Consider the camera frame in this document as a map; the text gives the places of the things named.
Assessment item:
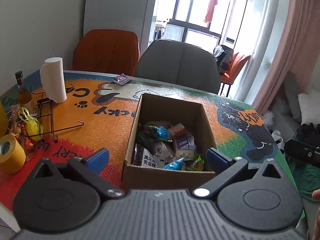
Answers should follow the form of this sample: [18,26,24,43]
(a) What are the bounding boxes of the green packaged bread snack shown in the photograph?
[187,154,204,172]

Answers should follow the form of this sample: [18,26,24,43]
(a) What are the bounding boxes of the white purple snack packet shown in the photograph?
[167,123,197,161]

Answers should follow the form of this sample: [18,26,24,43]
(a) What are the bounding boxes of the blue green snack bag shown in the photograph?
[163,157,186,171]

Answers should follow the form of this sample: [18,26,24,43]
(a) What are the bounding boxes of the black white snack packet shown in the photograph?
[132,144,157,168]

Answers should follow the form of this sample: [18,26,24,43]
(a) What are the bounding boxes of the colourful cat table mat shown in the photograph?
[1,71,291,208]

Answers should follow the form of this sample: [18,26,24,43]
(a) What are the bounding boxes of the white plastic bags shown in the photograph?
[262,111,285,151]

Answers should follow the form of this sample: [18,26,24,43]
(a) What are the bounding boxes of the yellow plastic bag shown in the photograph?
[18,107,43,142]

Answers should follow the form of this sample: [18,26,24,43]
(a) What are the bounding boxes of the brown cardboard box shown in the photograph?
[121,94,216,191]

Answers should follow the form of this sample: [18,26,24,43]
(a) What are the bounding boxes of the yellow tape roll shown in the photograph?
[0,134,26,174]

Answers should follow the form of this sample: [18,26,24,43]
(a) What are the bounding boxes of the small blue tissue pack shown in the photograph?
[112,74,132,86]

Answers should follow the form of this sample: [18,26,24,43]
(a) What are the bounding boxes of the black clothes on floor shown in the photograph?
[296,123,320,147]

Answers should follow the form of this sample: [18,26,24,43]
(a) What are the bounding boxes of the dark glass bottle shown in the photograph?
[15,70,35,114]

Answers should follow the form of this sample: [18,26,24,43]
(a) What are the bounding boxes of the white paper roll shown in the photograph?
[40,57,67,103]

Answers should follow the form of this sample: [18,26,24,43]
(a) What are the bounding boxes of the yellow oil bottle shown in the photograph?
[0,102,9,137]

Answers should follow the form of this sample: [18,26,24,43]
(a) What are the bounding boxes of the orange chair near window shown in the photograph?
[220,52,251,97]

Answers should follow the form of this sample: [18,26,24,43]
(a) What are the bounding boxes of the black backpack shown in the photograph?
[213,44,234,74]

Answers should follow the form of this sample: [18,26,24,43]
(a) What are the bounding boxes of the grey upholstered chair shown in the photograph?
[135,39,221,94]

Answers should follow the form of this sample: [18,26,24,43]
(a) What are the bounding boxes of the pink curtain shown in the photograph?
[252,0,319,114]

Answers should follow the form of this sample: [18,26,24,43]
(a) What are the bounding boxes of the white leaning board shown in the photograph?
[84,0,155,54]

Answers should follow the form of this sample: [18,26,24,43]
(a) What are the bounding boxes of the red hanging garment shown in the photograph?
[204,0,218,23]

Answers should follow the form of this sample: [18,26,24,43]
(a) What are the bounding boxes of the black wire rack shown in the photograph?
[24,87,85,143]

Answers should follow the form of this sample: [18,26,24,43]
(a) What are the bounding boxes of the orange chair by wall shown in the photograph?
[72,29,139,76]

